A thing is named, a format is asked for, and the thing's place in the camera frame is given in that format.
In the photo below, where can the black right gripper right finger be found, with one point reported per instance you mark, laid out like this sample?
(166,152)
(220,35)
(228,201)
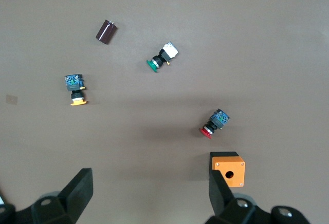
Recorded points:
(221,198)

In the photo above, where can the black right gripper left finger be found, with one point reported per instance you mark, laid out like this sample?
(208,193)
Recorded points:
(77,190)

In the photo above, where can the yellow push button switch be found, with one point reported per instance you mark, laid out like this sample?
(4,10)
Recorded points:
(75,88)

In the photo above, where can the dark brown cylindrical capacitor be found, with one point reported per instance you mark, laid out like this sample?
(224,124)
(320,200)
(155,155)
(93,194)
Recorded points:
(106,32)

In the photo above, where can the orange button enclosure box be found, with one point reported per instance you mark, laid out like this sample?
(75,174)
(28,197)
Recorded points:
(231,168)

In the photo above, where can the red push button switch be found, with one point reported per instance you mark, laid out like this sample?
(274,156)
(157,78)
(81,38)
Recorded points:
(214,123)

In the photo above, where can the green push button switch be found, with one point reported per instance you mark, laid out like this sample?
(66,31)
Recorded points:
(162,57)

